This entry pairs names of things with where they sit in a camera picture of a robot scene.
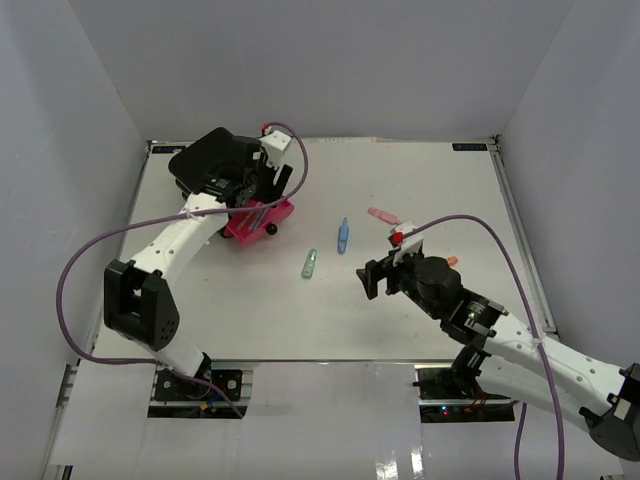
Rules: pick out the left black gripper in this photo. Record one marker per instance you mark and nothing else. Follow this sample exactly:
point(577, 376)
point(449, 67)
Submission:
point(271, 192)

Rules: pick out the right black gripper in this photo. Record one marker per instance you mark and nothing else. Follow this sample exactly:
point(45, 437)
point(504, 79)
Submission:
point(384, 270)

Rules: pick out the blue translucent highlighter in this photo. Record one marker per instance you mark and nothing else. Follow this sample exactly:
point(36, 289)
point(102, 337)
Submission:
point(343, 236)

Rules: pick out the purple slim highlighter pen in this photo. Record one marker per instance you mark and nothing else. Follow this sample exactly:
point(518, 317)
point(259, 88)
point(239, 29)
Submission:
point(260, 218)

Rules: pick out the pink translucent highlighter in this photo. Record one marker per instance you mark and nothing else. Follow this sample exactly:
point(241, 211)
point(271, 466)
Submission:
point(383, 216)

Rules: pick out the green translucent highlighter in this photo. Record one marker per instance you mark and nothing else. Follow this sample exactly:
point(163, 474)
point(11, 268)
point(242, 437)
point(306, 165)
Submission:
point(309, 264)

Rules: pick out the pink slim highlighter pen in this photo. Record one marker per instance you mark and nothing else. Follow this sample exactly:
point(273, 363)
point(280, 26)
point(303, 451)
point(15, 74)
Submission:
point(248, 221)

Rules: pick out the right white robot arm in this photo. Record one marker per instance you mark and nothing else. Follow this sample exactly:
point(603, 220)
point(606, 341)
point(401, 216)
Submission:
point(502, 356)

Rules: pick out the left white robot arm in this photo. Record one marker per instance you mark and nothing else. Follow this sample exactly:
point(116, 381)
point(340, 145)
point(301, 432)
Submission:
point(138, 300)

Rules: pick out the black drawer cabinet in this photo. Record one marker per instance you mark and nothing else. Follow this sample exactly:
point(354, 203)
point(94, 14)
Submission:
point(209, 158)

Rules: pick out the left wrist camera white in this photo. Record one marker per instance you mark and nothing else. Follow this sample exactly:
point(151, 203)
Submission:
point(275, 144)

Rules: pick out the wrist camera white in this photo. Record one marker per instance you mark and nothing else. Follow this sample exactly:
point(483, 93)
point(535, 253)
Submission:
point(275, 144)
point(404, 241)

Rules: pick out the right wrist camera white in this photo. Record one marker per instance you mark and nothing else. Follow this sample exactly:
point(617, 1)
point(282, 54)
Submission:
point(404, 241)

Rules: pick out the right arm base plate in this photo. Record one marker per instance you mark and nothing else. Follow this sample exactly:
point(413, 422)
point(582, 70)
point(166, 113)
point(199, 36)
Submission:
point(438, 385)

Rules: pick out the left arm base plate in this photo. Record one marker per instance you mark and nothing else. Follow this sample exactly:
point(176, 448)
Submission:
point(170, 388)

